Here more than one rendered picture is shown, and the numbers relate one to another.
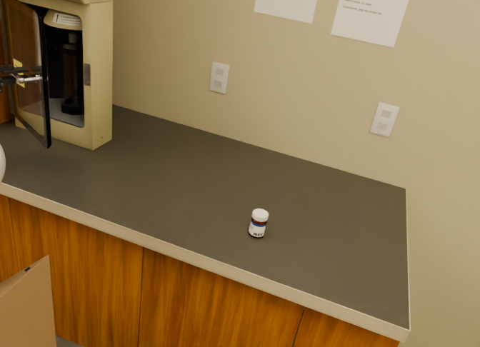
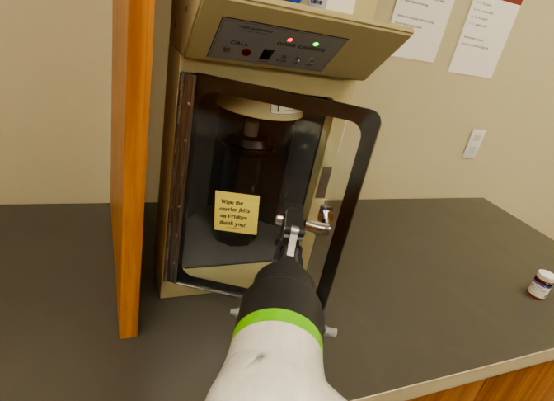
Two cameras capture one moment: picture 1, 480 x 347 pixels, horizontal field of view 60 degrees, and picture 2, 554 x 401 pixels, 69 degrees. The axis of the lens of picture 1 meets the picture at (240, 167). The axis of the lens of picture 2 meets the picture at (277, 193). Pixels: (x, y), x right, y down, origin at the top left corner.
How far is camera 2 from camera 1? 1.31 m
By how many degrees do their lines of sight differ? 37
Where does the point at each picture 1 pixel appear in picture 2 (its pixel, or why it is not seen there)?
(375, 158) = (461, 178)
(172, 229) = (515, 334)
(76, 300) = not seen: outside the picture
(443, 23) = (525, 53)
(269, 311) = not seen: outside the picture
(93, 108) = not seen: hidden behind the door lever
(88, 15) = (349, 95)
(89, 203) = (438, 358)
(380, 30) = (485, 63)
